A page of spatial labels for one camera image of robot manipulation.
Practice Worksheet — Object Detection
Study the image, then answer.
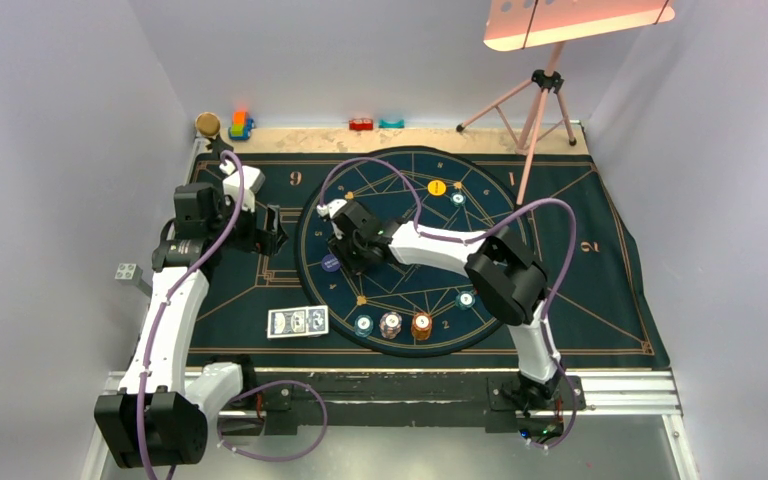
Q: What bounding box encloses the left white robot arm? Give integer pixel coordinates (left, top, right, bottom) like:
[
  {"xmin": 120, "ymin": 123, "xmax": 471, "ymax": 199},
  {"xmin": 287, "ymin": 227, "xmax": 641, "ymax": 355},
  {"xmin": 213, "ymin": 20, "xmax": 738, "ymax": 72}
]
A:
[{"xmin": 94, "ymin": 163, "xmax": 287, "ymax": 469}]

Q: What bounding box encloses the green poker chip stack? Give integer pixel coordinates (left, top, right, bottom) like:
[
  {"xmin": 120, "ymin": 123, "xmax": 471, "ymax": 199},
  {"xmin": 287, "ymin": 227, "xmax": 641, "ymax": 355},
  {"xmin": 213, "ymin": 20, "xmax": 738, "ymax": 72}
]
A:
[{"xmin": 353, "ymin": 314, "xmax": 374, "ymax": 338}]

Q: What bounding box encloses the round blue poker mat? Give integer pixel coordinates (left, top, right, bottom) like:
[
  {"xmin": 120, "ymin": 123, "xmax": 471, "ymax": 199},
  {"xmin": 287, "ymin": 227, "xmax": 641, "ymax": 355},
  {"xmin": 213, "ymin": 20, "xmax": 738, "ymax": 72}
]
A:
[{"xmin": 288, "ymin": 147, "xmax": 515, "ymax": 358}]

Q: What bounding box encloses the teal toy block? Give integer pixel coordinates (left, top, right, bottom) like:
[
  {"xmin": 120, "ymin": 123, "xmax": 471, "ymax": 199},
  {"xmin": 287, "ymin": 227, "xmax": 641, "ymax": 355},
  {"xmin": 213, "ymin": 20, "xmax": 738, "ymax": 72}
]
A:
[{"xmin": 378, "ymin": 118, "xmax": 405, "ymax": 129}]

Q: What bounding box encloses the blue playing card deck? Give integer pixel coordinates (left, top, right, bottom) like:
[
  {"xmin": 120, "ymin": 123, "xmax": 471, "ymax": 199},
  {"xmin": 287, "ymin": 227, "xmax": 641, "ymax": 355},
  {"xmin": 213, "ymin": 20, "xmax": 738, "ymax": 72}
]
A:
[{"xmin": 267, "ymin": 305, "xmax": 329, "ymax": 340}]

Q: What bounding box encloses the pink white poker chip stack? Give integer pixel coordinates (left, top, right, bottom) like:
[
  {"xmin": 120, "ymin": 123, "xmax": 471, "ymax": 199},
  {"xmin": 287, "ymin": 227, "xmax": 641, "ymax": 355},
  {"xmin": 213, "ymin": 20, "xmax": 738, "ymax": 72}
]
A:
[{"xmin": 379, "ymin": 311, "xmax": 402, "ymax": 340}]

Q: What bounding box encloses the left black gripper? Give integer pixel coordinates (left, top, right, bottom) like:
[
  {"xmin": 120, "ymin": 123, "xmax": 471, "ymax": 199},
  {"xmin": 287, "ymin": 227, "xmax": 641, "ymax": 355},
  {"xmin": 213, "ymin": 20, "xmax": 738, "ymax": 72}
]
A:
[{"xmin": 206, "ymin": 189, "xmax": 286, "ymax": 256}]

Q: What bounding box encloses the purple small blind button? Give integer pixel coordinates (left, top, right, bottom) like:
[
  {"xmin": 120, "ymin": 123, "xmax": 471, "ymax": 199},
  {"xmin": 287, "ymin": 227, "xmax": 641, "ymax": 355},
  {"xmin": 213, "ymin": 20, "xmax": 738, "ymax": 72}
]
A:
[{"xmin": 320, "ymin": 253, "xmax": 341, "ymax": 273}]

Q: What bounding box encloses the gold round knob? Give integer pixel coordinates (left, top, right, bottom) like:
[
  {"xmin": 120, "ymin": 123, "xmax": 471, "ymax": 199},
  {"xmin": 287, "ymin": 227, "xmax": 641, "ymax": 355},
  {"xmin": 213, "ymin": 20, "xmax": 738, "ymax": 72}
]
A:
[{"xmin": 194, "ymin": 112, "xmax": 221, "ymax": 138}]

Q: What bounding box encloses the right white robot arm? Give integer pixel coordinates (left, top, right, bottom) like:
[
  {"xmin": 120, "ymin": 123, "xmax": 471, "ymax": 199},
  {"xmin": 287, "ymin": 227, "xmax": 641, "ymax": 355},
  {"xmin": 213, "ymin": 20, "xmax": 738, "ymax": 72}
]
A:
[{"xmin": 316, "ymin": 198, "xmax": 569, "ymax": 407}]

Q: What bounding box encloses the colourful toy block stack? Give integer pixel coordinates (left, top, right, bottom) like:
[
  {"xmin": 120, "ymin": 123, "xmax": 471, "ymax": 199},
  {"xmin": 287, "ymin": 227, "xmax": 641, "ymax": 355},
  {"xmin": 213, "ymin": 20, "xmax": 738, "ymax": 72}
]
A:
[{"xmin": 228, "ymin": 110, "xmax": 255, "ymax": 141}]

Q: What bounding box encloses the red toy block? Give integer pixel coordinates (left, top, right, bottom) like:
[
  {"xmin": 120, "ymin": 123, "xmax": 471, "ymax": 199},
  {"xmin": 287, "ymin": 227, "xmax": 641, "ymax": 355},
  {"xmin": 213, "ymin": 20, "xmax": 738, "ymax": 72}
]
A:
[{"xmin": 348, "ymin": 117, "xmax": 375, "ymax": 131}]

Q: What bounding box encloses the orange red poker chip stack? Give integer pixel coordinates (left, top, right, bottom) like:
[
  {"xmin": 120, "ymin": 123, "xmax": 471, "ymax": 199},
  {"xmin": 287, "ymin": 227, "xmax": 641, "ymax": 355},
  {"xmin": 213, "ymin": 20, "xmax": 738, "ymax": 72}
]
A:
[{"xmin": 411, "ymin": 312, "xmax": 433, "ymax": 342}]

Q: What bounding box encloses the yellow dealer button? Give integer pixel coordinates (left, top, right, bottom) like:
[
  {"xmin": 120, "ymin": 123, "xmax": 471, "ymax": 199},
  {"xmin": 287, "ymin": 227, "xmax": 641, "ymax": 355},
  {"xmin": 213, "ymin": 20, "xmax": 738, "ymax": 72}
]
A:
[{"xmin": 427, "ymin": 179, "xmax": 447, "ymax": 197}]

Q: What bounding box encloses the grey lego brick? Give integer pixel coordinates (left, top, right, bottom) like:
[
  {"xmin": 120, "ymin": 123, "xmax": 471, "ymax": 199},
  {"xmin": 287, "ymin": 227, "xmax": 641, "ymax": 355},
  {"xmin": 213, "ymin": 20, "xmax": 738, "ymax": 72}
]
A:
[{"xmin": 115, "ymin": 263, "xmax": 141, "ymax": 283}]

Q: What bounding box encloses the pink tripod lamp stand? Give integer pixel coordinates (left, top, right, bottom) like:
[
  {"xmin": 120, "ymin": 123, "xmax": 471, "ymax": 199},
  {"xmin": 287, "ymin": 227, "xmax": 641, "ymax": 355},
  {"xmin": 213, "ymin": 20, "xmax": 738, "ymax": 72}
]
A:
[{"xmin": 455, "ymin": 0, "xmax": 677, "ymax": 207}]

